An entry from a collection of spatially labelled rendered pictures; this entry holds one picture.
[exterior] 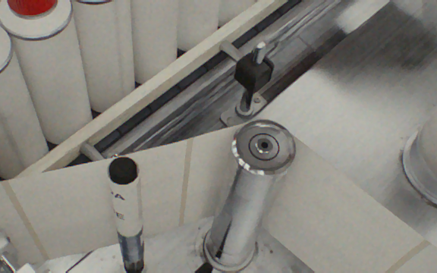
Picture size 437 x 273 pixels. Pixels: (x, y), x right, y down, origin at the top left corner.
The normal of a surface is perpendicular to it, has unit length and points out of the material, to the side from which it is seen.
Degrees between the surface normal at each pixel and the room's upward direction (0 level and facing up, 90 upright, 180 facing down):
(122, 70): 90
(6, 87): 90
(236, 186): 90
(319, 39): 0
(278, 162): 0
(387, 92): 0
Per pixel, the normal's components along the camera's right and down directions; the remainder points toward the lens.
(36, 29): 0.20, 0.27
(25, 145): 0.75, 0.61
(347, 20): 0.09, -0.48
